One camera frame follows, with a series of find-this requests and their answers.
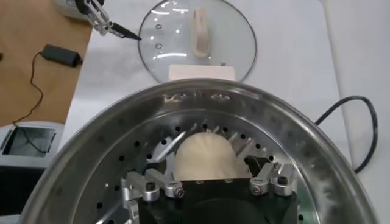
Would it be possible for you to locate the black cooker power cable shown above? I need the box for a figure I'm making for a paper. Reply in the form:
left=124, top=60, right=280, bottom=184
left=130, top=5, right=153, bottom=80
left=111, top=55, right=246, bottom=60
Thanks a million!
left=314, top=95, right=379, bottom=174

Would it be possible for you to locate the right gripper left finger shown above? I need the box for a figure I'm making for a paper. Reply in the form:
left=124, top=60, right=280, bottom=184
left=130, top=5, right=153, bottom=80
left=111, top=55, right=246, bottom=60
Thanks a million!
left=120, top=152, right=186, bottom=224

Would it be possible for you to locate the perforated stainless steel steamer basket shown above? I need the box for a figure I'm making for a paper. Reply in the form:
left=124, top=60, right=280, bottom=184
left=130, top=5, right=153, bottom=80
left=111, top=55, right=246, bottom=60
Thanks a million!
left=19, top=78, right=380, bottom=224

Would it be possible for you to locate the black power brick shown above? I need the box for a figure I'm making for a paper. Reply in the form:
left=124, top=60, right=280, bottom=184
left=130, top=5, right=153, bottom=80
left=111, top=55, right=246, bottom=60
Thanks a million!
left=40, top=44, right=83, bottom=68

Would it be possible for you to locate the white steamed baozi bun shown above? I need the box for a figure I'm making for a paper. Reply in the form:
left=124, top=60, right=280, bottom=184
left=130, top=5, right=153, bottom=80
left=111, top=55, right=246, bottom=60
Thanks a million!
left=173, top=131, right=244, bottom=181

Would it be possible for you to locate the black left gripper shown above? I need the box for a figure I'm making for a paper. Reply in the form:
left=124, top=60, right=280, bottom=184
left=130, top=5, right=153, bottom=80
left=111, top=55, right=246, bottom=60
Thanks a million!
left=74, top=0, right=143, bottom=41

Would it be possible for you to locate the round glass pot lid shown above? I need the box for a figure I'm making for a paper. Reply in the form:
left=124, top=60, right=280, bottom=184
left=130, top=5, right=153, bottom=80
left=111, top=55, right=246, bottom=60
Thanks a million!
left=137, top=0, right=258, bottom=83

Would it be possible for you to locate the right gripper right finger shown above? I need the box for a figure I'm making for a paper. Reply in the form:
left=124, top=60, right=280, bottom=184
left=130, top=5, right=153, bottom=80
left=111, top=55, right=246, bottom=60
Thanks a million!
left=244, top=155, right=299, bottom=198

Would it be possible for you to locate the thin black floor cable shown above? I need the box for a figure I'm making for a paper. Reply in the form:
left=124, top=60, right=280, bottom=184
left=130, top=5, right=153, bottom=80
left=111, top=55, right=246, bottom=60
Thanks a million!
left=11, top=52, right=46, bottom=155

